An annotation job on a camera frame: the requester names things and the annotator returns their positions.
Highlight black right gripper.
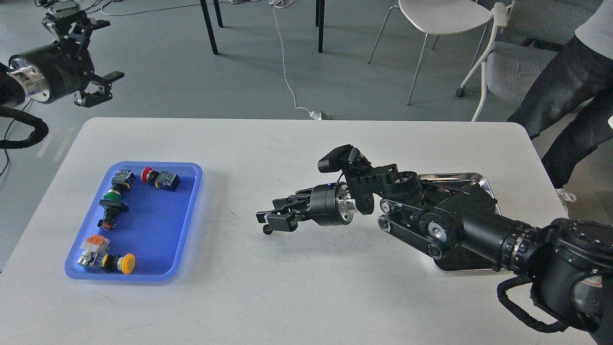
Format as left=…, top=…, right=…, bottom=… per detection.
left=256, top=184, right=355, bottom=232

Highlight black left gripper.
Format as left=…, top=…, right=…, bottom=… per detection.
left=8, top=11, right=125, bottom=108

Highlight small black gear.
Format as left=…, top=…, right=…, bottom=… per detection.
left=262, top=224, right=273, bottom=234

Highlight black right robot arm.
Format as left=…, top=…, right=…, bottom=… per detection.
left=256, top=145, right=613, bottom=345

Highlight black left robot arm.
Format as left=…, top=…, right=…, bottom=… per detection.
left=0, top=10, right=124, bottom=149

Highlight white power adapter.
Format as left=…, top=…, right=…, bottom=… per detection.
left=309, top=111, right=331, bottom=121

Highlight black table legs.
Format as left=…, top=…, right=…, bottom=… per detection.
left=200, top=0, right=326, bottom=56

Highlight blue plastic tray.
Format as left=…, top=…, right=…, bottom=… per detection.
left=64, top=161, right=202, bottom=282

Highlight silver metal tray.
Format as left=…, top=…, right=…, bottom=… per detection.
left=419, top=172, right=501, bottom=272

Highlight orange grey contact block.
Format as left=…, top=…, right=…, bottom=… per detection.
left=81, top=234, right=110, bottom=253

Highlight white chair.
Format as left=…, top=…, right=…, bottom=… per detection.
left=367, top=0, right=491, bottom=105

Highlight grey office chair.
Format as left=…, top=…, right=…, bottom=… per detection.
left=456, top=0, right=580, bottom=122

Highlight person in grey shirt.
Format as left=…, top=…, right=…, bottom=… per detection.
left=508, top=0, right=613, bottom=205

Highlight black cable on floor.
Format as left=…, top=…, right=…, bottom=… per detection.
left=0, top=115, right=15, bottom=177

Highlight green push button switch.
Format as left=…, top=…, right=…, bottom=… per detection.
left=102, top=170, right=135, bottom=201

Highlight red push button switch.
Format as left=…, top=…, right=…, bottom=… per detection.
left=140, top=167, right=181, bottom=192

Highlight yellow push button switch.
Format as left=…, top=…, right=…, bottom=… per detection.
left=77, top=251, right=136, bottom=275

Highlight white cable on floor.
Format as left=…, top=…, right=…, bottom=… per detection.
left=269, top=0, right=314, bottom=115

